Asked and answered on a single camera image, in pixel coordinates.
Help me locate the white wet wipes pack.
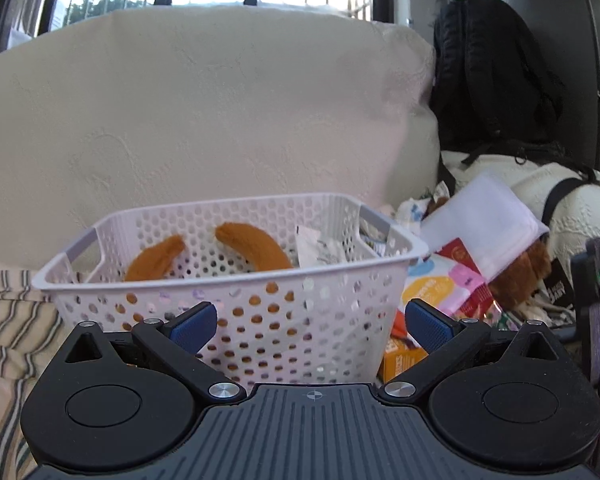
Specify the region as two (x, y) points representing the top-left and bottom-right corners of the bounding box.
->
(420, 172), (548, 281)

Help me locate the black white hang tag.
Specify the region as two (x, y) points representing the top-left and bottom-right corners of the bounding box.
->
(530, 258), (577, 327)

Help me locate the orange cartoon box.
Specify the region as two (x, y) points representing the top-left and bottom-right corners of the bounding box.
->
(377, 311), (428, 382)

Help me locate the red floral packet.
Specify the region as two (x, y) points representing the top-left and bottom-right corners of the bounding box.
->
(437, 237), (503, 327)

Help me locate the pink orange snack bag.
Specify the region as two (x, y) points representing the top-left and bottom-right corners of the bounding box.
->
(400, 251), (489, 319)

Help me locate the brown plush toy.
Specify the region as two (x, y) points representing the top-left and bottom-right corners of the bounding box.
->
(123, 221), (297, 283)

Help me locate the white blue crumpled wrapper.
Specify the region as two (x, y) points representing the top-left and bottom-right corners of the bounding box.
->
(392, 182), (451, 235)

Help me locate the white perforated plastic basket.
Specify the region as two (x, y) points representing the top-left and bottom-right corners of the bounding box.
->
(32, 193), (428, 387)

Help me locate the striped blanket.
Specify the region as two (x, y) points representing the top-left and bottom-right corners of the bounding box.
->
(0, 269), (68, 479)

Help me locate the white sachet in basket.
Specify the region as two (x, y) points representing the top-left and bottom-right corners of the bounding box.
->
(294, 224), (382, 269)

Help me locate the black backpack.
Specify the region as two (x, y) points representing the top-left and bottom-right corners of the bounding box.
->
(429, 0), (600, 223)

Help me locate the cream textured cushion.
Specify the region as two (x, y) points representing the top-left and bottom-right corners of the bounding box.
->
(0, 6), (439, 270)

